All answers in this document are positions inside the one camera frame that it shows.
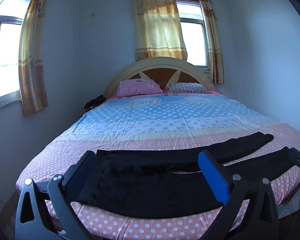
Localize left side window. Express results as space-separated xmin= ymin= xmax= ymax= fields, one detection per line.
xmin=0 ymin=0 xmax=30 ymax=107

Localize yellow curtain centre panel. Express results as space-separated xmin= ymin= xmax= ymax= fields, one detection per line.
xmin=132 ymin=0 xmax=187 ymax=61

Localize black pants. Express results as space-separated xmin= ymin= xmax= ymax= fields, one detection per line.
xmin=77 ymin=132 xmax=293 ymax=219

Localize yellow curtain left window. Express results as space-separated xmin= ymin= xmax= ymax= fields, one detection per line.
xmin=18 ymin=0 xmax=49 ymax=117

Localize rear window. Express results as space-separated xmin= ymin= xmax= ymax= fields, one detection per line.
xmin=177 ymin=0 xmax=210 ymax=72

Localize bed with polka dot sheet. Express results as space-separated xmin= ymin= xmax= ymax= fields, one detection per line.
xmin=16 ymin=94 xmax=300 ymax=239

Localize yellow curtain panel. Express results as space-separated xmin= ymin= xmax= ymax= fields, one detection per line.
xmin=199 ymin=0 xmax=224 ymax=85
xmin=132 ymin=0 xmax=187 ymax=61

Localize black bag beside bed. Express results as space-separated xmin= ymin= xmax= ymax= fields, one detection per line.
xmin=84 ymin=95 xmax=106 ymax=113

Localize striped grey pillow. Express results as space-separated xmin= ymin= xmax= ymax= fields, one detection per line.
xmin=166 ymin=82 xmax=211 ymax=94

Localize cream wooden headboard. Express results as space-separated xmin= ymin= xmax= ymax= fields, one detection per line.
xmin=104 ymin=57 xmax=215 ymax=98

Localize yellow curtain right panel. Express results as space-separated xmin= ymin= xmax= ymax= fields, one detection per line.
xmin=199 ymin=0 xmax=224 ymax=85

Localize pink pillow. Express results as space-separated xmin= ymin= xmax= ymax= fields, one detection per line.
xmin=116 ymin=79 xmax=162 ymax=98

